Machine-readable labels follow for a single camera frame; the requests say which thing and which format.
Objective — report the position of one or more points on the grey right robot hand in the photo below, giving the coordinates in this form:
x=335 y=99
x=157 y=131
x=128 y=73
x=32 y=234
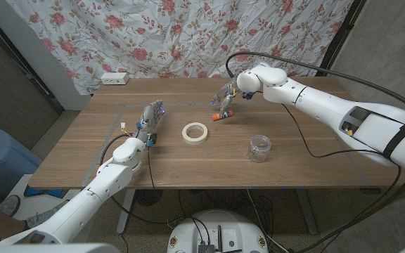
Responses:
x=229 y=93

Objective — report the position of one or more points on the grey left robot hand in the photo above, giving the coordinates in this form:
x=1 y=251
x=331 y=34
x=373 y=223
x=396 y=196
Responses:
x=149 y=121

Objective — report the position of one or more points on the glue stick body blue label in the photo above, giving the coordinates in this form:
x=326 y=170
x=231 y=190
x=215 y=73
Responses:
x=227 y=114

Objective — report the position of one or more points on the white left shoulder cover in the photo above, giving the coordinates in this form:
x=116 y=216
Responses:
x=48 y=248

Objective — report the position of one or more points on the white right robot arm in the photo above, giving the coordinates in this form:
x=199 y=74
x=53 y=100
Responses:
x=329 y=105

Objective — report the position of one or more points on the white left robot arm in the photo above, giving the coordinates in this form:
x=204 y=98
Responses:
x=111 y=179

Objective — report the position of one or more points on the beige masking tape roll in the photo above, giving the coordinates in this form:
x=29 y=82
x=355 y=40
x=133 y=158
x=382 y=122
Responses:
x=187 y=138

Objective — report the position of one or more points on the clear glass jar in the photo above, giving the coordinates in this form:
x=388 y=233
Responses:
x=258 y=151

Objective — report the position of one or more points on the white power strip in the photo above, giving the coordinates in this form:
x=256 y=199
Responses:
x=114 y=78

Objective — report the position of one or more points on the floral backdrop cloth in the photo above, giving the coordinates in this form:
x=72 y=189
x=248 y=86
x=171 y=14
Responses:
x=188 y=35

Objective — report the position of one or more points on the black round floor disc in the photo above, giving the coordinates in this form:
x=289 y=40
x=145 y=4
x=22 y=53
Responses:
x=148 y=198

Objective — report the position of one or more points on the white table leg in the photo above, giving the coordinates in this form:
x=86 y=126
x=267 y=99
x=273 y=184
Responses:
x=125 y=211

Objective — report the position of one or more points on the blue floor pad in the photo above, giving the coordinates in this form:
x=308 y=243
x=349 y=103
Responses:
x=44 y=192

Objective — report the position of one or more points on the white robot torso base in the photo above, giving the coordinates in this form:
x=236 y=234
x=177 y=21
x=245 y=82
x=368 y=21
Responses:
x=230 y=228

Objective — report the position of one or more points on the grey table leg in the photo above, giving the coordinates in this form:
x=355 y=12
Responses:
x=306 y=211

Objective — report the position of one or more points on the grey sneaker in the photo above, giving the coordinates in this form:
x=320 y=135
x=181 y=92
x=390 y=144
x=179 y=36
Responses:
x=44 y=216
x=9 y=205

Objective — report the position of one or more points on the blue plastic bin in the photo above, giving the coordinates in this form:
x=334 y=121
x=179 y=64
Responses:
x=2 y=161

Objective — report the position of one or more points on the black wall rail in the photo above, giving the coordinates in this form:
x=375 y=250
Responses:
x=30 y=72

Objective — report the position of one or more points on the black backdrop frame pole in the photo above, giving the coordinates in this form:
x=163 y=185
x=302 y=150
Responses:
x=343 y=31

